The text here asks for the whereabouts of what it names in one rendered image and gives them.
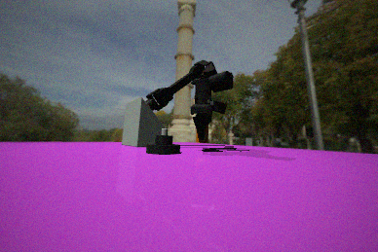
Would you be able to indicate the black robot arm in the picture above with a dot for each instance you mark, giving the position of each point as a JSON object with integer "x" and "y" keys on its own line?
{"x": 205, "y": 80}

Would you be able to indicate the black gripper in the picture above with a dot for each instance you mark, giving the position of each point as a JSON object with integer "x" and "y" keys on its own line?
{"x": 203, "y": 112}

